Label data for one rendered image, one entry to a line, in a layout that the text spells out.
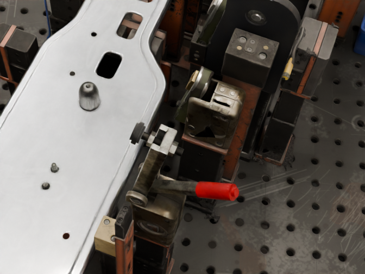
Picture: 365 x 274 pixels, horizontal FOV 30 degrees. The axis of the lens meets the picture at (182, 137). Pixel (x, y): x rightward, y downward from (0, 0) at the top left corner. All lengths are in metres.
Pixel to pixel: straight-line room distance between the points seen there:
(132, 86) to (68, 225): 0.25
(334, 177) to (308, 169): 0.05
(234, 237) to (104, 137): 0.39
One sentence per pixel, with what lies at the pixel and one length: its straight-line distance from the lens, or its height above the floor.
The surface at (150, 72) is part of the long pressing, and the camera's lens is 1.11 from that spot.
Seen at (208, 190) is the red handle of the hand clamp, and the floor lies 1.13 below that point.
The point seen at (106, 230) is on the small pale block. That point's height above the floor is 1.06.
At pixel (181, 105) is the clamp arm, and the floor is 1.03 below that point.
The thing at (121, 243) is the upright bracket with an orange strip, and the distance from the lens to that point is 0.83.
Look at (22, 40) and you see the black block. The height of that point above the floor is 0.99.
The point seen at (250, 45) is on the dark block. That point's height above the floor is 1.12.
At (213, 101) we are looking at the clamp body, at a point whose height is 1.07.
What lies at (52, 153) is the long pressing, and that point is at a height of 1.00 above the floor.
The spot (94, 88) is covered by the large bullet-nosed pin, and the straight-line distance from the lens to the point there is 1.04.
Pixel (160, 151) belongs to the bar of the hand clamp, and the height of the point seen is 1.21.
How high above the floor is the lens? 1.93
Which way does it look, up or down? 62 degrees down
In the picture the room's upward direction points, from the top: 9 degrees clockwise
